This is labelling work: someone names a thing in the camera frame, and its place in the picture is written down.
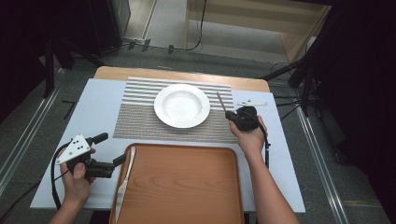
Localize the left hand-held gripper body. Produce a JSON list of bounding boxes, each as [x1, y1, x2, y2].
[[55, 133, 117, 180]]

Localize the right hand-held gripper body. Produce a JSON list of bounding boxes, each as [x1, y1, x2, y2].
[[233, 99, 269, 133]]

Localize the silver fork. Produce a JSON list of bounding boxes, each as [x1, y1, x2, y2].
[[216, 91, 228, 114]]

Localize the silver table knife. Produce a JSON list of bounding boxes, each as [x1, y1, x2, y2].
[[115, 146, 137, 224]]

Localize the white deep plate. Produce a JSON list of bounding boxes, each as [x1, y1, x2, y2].
[[153, 83, 211, 130]]

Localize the brown wooden tray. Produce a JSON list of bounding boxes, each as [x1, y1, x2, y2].
[[108, 142, 246, 224]]

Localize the person's right hand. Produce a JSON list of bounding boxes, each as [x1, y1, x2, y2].
[[228, 115, 269, 158]]

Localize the person's left hand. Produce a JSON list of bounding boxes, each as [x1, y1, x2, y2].
[[59, 147, 97, 206]]

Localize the white table cover sheet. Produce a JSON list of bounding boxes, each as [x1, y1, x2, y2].
[[29, 77, 306, 215]]

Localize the striped woven placemat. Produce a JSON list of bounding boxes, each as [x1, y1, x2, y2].
[[112, 77, 240, 145]]

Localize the black metal stand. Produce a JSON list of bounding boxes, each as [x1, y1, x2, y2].
[[41, 36, 57, 99]]

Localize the light wooden shelf unit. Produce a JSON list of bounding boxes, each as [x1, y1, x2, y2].
[[184, 0, 332, 63]]

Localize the dark cabinet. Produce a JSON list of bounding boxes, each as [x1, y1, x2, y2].
[[87, 0, 132, 59]]

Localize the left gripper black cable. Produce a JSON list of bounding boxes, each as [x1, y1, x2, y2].
[[0, 141, 73, 223]]

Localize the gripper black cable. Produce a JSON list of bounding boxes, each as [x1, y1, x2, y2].
[[0, 141, 73, 223], [246, 110, 272, 170]]

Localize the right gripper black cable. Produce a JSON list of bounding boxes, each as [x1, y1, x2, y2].
[[246, 110, 272, 170]]

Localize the metal floor rail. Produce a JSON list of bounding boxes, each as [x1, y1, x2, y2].
[[293, 105, 351, 224], [0, 87, 62, 195]]

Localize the black stand with cables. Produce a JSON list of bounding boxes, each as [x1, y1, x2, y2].
[[261, 59, 318, 122]]

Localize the black hanging cable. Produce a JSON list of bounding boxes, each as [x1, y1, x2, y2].
[[172, 0, 208, 52]]

